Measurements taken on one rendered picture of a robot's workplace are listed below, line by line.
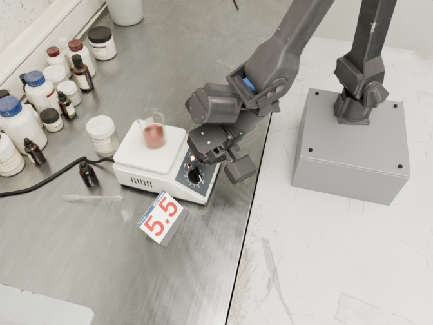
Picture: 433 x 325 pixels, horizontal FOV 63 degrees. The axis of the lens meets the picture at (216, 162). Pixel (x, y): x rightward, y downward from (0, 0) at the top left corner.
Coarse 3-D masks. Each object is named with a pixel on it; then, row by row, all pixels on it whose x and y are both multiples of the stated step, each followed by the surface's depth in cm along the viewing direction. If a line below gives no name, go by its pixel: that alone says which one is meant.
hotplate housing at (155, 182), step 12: (180, 156) 74; (120, 168) 72; (132, 168) 71; (216, 168) 77; (120, 180) 75; (132, 180) 73; (144, 180) 72; (156, 180) 71; (168, 180) 70; (156, 192) 75; (168, 192) 73; (180, 192) 72; (192, 192) 71; (204, 204) 74
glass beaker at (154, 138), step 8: (144, 112) 69; (152, 112) 70; (160, 112) 69; (144, 120) 71; (152, 120) 72; (160, 120) 71; (144, 128) 67; (152, 128) 67; (160, 128) 68; (144, 136) 69; (152, 136) 68; (160, 136) 69; (144, 144) 72; (152, 144) 70; (160, 144) 71
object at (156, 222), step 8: (160, 200) 71; (168, 200) 72; (160, 208) 70; (168, 208) 71; (176, 208) 72; (152, 216) 69; (160, 216) 70; (168, 216) 71; (144, 224) 68; (152, 224) 69; (160, 224) 70; (168, 224) 71; (152, 232) 68; (160, 232) 69
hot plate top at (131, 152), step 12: (132, 132) 75; (168, 132) 75; (180, 132) 75; (120, 144) 73; (132, 144) 73; (168, 144) 73; (180, 144) 73; (120, 156) 71; (132, 156) 71; (144, 156) 71; (156, 156) 71; (168, 156) 71; (144, 168) 70; (156, 168) 69; (168, 168) 69
